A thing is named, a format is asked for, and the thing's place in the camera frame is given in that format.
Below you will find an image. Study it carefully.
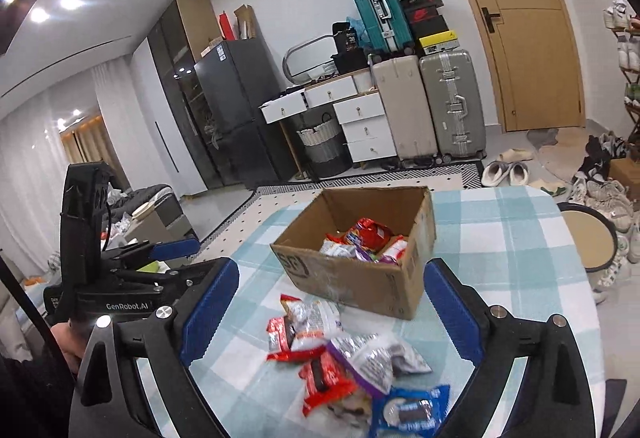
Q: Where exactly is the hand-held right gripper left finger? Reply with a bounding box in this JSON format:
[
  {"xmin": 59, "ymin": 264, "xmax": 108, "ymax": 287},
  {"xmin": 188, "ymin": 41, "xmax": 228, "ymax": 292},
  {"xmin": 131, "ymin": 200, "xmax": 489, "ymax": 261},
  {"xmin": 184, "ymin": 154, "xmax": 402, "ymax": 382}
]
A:
[{"xmin": 67, "ymin": 258, "xmax": 241, "ymax": 438}]

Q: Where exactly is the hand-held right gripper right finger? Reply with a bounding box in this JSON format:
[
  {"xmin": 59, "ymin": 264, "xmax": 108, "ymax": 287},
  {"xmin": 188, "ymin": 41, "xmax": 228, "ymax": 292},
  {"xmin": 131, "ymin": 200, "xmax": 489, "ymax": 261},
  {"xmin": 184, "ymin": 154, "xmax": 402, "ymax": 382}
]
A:
[{"xmin": 424, "ymin": 258, "xmax": 608, "ymax": 438}]

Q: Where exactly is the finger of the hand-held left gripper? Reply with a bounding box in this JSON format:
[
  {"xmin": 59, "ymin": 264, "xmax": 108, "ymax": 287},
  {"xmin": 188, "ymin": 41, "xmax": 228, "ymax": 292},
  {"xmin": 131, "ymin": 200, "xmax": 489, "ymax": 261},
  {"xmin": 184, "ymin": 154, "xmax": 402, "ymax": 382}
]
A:
[
  {"xmin": 102, "ymin": 238, "xmax": 201, "ymax": 264},
  {"xmin": 102, "ymin": 261, "xmax": 221, "ymax": 290}
]

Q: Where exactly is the white red-edged snack packet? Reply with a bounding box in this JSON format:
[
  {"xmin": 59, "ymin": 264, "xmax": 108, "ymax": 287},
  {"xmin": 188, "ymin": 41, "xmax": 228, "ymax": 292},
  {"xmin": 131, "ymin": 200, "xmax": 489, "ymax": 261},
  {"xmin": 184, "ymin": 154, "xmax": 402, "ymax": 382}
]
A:
[{"xmin": 382, "ymin": 235, "xmax": 410, "ymax": 264}]

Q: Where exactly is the pile of snack packets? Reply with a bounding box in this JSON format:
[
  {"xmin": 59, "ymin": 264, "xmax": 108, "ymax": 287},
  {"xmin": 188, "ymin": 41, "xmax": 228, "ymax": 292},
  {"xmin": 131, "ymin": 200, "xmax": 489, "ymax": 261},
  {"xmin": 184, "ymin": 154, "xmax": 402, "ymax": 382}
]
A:
[{"xmin": 266, "ymin": 294, "xmax": 452, "ymax": 438}]

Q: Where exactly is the red snack packet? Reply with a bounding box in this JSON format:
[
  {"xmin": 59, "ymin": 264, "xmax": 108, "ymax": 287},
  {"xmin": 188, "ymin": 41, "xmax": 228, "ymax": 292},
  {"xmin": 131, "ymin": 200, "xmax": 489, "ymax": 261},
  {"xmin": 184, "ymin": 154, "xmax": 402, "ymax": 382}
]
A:
[{"xmin": 345, "ymin": 217, "xmax": 395, "ymax": 250}]

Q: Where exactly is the silver snack packet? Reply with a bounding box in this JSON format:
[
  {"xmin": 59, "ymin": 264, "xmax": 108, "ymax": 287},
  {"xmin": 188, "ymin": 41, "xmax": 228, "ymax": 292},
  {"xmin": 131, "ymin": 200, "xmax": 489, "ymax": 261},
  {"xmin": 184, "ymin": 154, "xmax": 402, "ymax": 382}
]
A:
[{"xmin": 320, "ymin": 235, "xmax": 358, "ymax": 259}]

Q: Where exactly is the person's left forearm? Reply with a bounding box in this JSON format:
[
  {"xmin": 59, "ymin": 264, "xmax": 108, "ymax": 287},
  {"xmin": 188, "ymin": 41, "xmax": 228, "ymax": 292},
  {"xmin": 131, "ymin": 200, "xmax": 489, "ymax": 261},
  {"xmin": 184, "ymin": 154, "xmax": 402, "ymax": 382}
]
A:
[{"xmin": 0, "ymin": 343, "xmax": 81, "ymax": 438}]

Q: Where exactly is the person's left hand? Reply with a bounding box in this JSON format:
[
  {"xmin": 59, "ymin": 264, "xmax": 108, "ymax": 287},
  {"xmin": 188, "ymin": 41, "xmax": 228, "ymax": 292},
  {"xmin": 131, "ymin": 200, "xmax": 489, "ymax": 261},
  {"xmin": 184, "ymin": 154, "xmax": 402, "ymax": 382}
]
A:
[{"xmin": 50, "ymin": 321, "xmax": 93, "ymax": 374}]

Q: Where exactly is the grey sofa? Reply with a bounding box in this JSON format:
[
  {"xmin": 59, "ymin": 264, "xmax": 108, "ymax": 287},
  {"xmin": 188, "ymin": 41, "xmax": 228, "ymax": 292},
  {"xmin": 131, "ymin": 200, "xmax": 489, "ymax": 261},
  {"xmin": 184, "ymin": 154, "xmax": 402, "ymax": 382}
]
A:
[{"xmin": 102, "ymin": 185, "xmax": 197, "ymax": 249}]

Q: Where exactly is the yellow curtain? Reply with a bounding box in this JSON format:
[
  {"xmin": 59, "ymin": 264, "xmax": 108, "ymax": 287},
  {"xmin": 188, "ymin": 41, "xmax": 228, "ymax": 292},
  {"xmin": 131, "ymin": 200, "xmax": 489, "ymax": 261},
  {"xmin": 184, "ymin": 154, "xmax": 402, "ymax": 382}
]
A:
[{"xmin": 60, "ymin": 115, "xmax": 118, "ymax": 189}]

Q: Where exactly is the white sheer curtain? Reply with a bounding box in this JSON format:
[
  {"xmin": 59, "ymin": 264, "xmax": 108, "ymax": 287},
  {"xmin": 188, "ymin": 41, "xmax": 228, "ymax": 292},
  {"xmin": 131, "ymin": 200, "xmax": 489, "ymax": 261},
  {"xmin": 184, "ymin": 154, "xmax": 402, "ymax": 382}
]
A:
[{"xmin": 0, "ymin": 83, "xmax": 68, "ymax": 279}]

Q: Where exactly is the round stool beige top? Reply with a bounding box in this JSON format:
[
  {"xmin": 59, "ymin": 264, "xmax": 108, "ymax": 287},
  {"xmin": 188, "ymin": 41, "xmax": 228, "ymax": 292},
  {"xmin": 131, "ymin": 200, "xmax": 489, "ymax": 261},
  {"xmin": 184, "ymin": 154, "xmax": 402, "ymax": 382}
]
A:
[{"xmin": 556, "ymin": 202, "xmax": 619, "ymax": 290}]

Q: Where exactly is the black refrigerator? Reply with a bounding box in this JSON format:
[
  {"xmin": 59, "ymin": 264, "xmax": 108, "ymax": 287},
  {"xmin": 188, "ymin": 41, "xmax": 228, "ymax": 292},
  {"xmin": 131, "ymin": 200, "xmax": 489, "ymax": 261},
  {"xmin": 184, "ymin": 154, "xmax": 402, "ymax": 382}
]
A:
[{"xmin": 194, "ymin": 38, "xmax": 301, "ymax": 191}]

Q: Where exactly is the green and beige slipper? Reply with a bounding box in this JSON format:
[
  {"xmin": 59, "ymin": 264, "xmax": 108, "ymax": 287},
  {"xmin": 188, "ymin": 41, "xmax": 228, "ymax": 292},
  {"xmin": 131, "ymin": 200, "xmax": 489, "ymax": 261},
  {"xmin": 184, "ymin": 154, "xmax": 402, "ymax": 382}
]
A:
[{"xmin": 529, "ymin": 179, "xmax": 568, "ymax": 197}]

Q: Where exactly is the dark glass display cabinet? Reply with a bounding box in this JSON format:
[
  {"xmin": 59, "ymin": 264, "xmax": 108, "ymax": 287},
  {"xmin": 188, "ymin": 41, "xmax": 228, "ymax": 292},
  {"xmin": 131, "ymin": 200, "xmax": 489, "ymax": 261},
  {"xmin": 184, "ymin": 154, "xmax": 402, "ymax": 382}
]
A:
[{"xmin": 147, "ymin": 0, "xmax": 223, "ymax": 199}]

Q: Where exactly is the woven laundry basket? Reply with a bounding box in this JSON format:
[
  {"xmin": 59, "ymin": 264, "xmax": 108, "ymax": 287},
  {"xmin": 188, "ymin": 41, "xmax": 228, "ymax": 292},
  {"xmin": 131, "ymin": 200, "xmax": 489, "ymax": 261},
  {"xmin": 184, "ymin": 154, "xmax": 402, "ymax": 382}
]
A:
[{"xmin": 296, "ymin": 113, "xmax": 353, "ymax": 179}]

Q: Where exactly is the pile of shoes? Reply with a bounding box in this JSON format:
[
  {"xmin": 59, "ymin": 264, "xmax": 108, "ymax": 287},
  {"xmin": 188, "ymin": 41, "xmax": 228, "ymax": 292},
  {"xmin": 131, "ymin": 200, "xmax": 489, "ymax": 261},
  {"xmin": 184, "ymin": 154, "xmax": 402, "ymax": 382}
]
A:
[{"xmin": 570, "ymin": 131, "xmax": 640, "ymax": 304}]

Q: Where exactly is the oval floor mat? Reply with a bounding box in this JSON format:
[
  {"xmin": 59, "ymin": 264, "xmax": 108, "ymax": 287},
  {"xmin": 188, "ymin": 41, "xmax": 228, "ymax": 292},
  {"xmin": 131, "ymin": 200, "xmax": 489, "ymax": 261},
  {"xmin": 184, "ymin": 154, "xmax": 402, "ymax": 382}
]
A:
[{"xmin": 526, "ymin": 127, "xmax": 593, "ymax": 184}]

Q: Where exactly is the beige suitcase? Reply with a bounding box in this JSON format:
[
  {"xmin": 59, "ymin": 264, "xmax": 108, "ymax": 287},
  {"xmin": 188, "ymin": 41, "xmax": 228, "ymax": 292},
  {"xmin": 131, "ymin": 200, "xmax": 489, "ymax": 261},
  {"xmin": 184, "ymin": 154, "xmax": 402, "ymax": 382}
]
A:
[{"xmin": 371, "ymin": 54, "xmax": 440, "ymax": 164}]

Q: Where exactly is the silver suitcase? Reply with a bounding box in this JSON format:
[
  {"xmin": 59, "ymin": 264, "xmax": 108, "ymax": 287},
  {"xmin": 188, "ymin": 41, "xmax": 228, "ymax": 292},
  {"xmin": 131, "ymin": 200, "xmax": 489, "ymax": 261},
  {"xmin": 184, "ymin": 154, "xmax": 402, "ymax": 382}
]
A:
[{"xmin": 419, "ymin": 49, "xmax": 488, "ymax": 161}]

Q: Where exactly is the white drawer desk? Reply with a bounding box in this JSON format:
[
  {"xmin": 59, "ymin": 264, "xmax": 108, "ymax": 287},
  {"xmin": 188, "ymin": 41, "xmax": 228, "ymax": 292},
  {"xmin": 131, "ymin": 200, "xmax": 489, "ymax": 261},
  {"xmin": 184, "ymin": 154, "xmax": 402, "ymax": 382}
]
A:
[{"xmin": 259, "ymin": 68, "xmax": 396, "ymax": 179}]

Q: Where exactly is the small brown cardboard box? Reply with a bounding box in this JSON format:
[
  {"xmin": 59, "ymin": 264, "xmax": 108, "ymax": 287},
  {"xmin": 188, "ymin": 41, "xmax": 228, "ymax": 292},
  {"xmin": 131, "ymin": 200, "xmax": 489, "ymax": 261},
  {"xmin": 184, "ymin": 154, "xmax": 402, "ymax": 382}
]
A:
[{"xmin": 607, "ymin": 157, "xmax": 640, "ymax": 189}]

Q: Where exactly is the oval mirror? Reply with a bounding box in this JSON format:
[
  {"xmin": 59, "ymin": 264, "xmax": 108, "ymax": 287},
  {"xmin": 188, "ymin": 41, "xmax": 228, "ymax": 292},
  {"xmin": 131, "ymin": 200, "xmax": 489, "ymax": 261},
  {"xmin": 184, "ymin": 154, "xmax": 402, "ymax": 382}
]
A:
[{"xmin": 282, "ymin": 34, "xmax": 337, "ymax": 84}]

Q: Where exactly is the tall cardboard piece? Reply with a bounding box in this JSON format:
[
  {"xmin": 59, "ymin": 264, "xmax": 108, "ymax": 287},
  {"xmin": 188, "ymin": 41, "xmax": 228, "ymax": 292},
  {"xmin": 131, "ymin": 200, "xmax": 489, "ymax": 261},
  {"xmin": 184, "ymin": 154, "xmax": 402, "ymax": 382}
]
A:
[{"xmin": 234, "ymin": 4, "xmax": 257, "ymax": 40}]

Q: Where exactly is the black printed box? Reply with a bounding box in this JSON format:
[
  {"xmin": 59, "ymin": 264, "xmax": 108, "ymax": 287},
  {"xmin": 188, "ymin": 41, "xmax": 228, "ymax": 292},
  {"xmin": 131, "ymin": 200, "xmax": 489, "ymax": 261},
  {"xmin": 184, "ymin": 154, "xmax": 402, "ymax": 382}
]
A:
[{"xmin": 331, "ymin": 20, "xmax": 362, "ymax": 53}]

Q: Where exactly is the wooden door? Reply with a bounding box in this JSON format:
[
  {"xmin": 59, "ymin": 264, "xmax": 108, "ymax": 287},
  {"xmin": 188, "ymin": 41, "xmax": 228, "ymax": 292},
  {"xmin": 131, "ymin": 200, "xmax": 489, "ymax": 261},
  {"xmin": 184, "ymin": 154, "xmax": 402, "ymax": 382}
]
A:
[{"xmin": 427, "ymin": 0, "xmax": 587, "ymax": 134}]

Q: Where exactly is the blue plastic bag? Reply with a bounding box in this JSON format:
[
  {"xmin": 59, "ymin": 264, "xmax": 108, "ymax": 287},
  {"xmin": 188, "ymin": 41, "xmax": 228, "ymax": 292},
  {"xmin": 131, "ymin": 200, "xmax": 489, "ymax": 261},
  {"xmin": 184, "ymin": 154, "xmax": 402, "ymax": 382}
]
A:
[{"xmin": 347, "ymin": 16, "xmax": 371, "ymax": 44}]

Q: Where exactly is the wooden shoe rack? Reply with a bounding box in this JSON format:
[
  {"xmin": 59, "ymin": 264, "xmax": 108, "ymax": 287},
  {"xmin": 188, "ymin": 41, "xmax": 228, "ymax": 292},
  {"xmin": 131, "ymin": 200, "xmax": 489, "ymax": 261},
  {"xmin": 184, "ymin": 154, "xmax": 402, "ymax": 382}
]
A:
[{"xmin": 620, "ymin": 33, "xmax": 640, "ymax": 144}]

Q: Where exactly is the red and black shoe box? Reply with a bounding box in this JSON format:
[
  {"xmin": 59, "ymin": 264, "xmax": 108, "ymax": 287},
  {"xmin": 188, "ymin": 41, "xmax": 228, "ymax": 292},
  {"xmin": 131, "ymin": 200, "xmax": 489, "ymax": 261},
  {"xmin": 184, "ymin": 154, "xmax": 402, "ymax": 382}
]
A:
[{"xmin": 402, "ymin": 6, "xmax": 446, "ymax": 24}]

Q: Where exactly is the teal suitcase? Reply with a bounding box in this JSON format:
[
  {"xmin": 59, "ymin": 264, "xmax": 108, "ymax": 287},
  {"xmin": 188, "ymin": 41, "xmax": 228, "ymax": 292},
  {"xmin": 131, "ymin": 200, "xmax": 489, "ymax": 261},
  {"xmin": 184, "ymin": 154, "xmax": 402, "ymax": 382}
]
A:
[{"xmin": 347, "ymin": 0, "xmax": 415, "ymax": 54}]

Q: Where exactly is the shoe rack with shoes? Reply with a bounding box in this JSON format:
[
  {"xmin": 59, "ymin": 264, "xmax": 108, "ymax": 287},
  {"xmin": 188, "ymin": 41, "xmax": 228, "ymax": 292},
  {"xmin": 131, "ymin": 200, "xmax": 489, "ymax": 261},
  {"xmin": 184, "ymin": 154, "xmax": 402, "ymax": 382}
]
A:
[{"xmin": 602, "ymin": 0, "xmax": 640, "ymax": 109}]

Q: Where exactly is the black cable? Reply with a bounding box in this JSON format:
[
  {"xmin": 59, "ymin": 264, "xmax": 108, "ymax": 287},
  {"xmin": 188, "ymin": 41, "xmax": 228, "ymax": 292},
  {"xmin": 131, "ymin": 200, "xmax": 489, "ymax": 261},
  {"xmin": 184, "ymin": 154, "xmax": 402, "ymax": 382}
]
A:
[{"xmin": 0, "ymin": 252, "xmax": 76, "ymax": 369}]

